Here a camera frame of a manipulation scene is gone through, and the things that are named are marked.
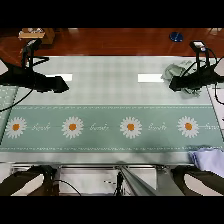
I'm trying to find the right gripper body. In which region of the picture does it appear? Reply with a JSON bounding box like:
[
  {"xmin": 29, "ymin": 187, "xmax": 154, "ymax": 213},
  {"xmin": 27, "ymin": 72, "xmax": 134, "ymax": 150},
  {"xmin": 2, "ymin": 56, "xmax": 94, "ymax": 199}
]
[{"xmin": 168, "ymin": 73, "xmax": 205, "ymax": 92}]

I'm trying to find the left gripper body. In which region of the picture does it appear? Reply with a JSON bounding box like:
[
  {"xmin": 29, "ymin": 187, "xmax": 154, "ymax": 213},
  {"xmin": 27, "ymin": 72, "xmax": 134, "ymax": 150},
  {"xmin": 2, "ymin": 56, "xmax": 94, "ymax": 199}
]
[{"xmin": 31, "ymin": 73, "xmax": 70, "ymax": 95}]

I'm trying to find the pale green shirt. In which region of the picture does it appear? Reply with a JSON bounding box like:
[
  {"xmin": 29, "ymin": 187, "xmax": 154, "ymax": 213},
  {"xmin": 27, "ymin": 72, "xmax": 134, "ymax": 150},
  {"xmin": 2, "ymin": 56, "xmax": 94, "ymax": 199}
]
[{"xmin": 161, "ymin": 59, "xmax": 210, "ymax": 98}]

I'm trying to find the blue round object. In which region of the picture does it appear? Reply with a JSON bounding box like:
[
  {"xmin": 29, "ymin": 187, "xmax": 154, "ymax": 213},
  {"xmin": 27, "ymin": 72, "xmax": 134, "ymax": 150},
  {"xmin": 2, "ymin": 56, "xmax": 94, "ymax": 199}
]
[{"xmin": 168, "ymin": 31, "xmax": 185, "ymax": 43}]

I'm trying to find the cardboard box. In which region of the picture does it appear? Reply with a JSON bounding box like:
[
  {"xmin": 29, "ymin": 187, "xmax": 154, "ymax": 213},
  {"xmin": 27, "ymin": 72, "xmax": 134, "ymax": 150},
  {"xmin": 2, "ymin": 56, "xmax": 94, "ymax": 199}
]
[{"xmin": 17, "ymin": 27, "xmax": 56, "ymax": 46}]

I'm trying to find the light blue garment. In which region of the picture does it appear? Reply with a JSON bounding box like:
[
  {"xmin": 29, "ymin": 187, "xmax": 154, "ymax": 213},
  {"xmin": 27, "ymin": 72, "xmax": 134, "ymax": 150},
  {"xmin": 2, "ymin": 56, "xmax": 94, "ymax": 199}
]
[{"xmin": 187, "ymin": 145, "xmax": 224, "ymax": 180}]

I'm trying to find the black cable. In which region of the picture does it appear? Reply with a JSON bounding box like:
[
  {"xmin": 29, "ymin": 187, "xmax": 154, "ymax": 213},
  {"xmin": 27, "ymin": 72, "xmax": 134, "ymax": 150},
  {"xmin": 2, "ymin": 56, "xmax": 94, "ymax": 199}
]
[
  {"xmin": 53, "ymin": 179, "xmax": 83, "ymax": 197},
  {"xmin": 0, "ymin": 85, "xmax": 36, "ymax": 113},
  {"xmin": 213, "ymin": 82, "xmax": 224, "ymax": 106}
]

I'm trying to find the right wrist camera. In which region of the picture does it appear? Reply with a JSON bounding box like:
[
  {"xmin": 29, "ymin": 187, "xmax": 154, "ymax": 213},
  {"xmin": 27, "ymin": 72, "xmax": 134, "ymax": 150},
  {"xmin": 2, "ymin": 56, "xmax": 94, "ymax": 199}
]
[{"xmin": 188, "ymin": 39, "xmax": 218, "ymax": 69}]

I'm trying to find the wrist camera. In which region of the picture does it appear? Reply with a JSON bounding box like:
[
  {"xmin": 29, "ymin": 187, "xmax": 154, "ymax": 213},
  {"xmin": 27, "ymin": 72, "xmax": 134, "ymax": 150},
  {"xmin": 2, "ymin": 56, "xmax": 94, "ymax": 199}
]
[
  {"xmin": 188, "ymin": 39, "xmax": 218, "ymax": 69},
  {"xmin": 20, "ymin": 38, "xmax": 51, "ymax": 69}
]

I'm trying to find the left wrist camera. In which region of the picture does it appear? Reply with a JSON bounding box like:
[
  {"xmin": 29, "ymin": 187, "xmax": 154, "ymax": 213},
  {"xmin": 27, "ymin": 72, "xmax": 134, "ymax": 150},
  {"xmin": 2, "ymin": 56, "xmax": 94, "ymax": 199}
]
[{"xmin": 20, "ymin": 38, "xmax": 51, "ymax": 69}]

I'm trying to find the silver frame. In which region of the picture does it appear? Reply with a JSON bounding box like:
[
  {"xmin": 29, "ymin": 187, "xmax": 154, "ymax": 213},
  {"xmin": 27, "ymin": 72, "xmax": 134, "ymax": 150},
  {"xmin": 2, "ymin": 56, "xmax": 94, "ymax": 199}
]
[{"xmin": 0, "ymin": 161, "xmax": 224, "ymax": 197}]

